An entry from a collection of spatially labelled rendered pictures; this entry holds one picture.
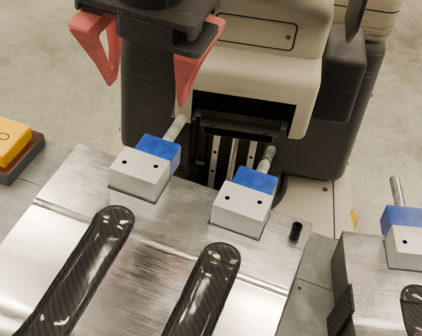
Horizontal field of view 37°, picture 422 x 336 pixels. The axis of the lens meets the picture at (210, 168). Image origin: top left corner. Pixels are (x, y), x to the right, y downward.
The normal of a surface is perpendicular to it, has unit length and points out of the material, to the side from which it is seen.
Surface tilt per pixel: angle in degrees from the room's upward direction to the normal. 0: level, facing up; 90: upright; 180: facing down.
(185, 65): 111
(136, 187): 90
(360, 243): 0
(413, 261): 90
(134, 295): 3
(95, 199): 0
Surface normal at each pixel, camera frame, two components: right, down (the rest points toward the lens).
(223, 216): -0.35, 0.64
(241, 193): 0.09, -0.70
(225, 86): -0.13, 0.78
